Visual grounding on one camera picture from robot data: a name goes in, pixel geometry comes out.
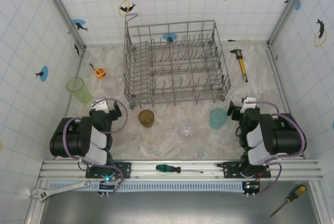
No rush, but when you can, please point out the teal textured plastic cup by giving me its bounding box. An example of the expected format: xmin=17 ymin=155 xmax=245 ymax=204
xmin=209 ymin=108 xmax=228 ymax=130

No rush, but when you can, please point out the amber plastic cup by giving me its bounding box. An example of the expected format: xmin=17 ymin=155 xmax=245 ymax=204
xmin=138 ymin=109 xmax=155 ymax=128

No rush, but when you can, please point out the tall green plastic cup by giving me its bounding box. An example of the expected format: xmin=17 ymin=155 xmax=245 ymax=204
xmin=66 ymin=77 xmax=92 ymax=104

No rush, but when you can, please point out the orange tape measure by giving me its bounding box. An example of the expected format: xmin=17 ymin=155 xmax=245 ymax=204
xmin=90 ymin=63 xmax=108 ymax=79

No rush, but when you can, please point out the yellow black caliper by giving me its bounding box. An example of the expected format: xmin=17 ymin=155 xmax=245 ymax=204
xmin=230 ymin=49 xmax=249 ymax=83

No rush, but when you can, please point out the black controller board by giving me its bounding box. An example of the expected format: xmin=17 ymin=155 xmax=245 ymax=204
xmin=98 ymin=174 xmax=124 ymax=197
xmin=242 ymin=181 xmax=261 ymax=198

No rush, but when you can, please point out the green black screwdriver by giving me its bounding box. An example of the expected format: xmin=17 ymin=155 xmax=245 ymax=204
xmin=156 ymin=164 xmax=205 ymax=174

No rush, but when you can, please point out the yellow black screwdriver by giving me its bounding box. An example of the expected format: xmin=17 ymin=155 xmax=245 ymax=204
xmin=270 ymin=185 xmax=307 ymax=218

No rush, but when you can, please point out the silver adjustable wrench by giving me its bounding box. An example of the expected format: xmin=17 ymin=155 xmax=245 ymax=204
xmin=29 ymin=180 xmax=91 ymax=204

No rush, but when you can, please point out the grey metal panel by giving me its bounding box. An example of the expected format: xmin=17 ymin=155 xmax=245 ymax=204
xmin=39 ymin=192 xmax=321 ymax=224

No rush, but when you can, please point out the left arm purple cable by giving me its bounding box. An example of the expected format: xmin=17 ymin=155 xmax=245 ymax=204
xmin=61 ymin=98 xmax=129 ymax=196

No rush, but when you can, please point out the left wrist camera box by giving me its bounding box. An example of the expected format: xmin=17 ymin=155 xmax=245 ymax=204
xmin=90 ymin=98 xmax=110 ymax=113

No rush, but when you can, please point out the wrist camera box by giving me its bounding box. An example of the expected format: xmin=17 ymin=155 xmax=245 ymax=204
xmin=90 ymin=98 xmax=110 ymax=113
xmin=240 ymin=97 xmax=258 ymax=113

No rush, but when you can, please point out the grey wire dish rack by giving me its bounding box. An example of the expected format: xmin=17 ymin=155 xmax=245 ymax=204
xmin=122 ymin=14 xmax=232 ymax=110

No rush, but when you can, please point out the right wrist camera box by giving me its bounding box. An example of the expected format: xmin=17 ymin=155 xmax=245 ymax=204
xmin=240 ymin=97 xmax=258 ymax=113

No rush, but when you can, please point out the aluminium side rail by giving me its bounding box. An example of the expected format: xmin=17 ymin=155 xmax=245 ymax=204
xmin=267 ymin=42 xmax=306 ymax=160
xmin=53 ymin=48 xmax=87 ymax=160

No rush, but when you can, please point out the aluminium mounting rail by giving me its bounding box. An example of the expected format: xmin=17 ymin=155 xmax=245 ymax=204
xmin=38 ymin=159 xmax=326 ymax=182

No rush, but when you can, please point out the white slotted cable duct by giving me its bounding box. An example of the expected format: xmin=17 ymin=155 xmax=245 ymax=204
xmin=48 ymin=181 xmax=247 ymax=193

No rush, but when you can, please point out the dolphin sticker yellow ring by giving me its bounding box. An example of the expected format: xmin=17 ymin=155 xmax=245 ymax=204
xmin=118 ymin=0 xmax=137 ymax=17

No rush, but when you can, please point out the aluminium frame post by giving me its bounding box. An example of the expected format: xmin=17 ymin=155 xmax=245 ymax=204
xmin=36 ymin=0 xmax=87 ymax=52
xmin=267 ymin=0 xmax=314 ymax=47

